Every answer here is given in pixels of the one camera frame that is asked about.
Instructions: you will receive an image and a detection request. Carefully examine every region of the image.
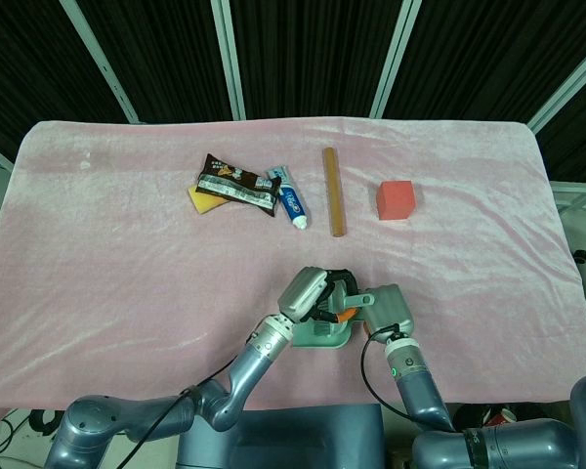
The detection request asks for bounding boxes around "green plastic dustpan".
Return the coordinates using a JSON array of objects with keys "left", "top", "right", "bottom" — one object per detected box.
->
[{"left": 291, "top": 316, "right": 356, "bottom": 351}]

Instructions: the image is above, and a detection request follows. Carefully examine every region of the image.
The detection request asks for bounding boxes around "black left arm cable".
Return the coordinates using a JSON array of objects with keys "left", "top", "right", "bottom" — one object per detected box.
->
[{"left": 126, "top": 327, "right": 259, "bottom": 469}]

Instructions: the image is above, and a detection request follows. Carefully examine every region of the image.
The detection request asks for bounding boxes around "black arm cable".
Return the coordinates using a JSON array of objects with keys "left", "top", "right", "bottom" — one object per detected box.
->
[
  {"left": 359, "top": 325, "right": 458, "bottom": 434},
  {"left": 126, "top": 327, "right": 259, "bottom": 469}
]

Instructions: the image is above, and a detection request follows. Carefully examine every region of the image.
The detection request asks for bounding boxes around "pink velvet tablecloth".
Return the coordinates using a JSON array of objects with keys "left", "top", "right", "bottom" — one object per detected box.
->
[{"left": 0, "top": 115, "right": 586, "bottom": 424}]

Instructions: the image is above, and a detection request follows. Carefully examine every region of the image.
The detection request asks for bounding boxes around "blue-grey robot torso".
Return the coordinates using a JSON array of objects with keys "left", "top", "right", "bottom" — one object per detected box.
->
[{"left": 175, "top": 404, "right": 387, "bottom": 469}]

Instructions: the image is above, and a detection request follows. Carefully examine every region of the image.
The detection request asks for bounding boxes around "brown snack wrapper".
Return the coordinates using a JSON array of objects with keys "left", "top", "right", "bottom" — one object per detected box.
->
[{"left": 196, "top": 152, "right": 282, "bottom": 219}]

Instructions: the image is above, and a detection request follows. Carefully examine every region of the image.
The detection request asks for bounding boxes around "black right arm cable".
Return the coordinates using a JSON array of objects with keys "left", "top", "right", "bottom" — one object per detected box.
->
[{"left": 359, "top": 325, "right": 458, "bottom": 434}]

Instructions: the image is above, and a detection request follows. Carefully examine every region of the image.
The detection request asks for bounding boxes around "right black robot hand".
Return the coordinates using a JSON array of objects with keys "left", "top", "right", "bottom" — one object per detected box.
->
[{"left": 344, "top": 284, "right": 416, "bottom": 343}]

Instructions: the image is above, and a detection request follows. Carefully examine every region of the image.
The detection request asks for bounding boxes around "black floor cable bundle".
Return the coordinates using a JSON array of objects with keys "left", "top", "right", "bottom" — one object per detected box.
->
[{"left": 0, "top": 407, "right": 67, "bottom": 441}]

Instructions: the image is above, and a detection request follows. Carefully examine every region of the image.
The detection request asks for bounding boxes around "yellow green sponge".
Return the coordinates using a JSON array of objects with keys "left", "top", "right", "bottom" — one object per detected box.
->
[{"left": 186, "top": 184, "right": 230, "bottom": 215}]

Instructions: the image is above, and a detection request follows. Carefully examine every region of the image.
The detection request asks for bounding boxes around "red foam cube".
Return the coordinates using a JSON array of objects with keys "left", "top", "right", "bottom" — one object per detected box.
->
[{"left": 375, "top": 180, "right": 416, "bottom": 222}]

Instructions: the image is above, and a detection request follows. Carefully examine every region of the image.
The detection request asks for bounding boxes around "wooden rolling pin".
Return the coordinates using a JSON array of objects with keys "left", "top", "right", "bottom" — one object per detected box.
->
[{"left": 321, "top": 147, "right": 348, "bottom": 239}]

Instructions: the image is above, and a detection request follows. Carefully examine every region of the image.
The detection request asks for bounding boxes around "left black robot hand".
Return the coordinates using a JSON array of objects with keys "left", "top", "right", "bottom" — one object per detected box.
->
[{"left": 276, "top": 266, "right": 360, "bottom": 326}]

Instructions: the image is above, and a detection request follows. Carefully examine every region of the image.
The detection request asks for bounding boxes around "white metal frame post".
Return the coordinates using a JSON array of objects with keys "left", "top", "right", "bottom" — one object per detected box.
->
[
  {"left": 369, "top": 0, "right": 423, "bottom": 119},
  {"left": 60, "top": 0, "right": 141, "bottom": 124},
  {"left": 526, "top": 36, "right": 586, "bottom": 137},
  {"left": 210, "top": 0, "right": 247, "bottom": 121}
]

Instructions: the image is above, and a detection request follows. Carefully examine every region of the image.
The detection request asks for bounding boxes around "blue white toothpaste tube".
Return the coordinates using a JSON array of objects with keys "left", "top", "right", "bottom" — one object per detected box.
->
[{"left": 266, "top": 165, "right": 310, "bottom": 232}]

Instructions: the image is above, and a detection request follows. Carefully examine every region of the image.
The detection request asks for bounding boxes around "red paper cup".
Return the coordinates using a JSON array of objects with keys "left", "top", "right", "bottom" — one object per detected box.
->
[{"left": 484, "top": 406, "right": 518, "bottom": 427}]

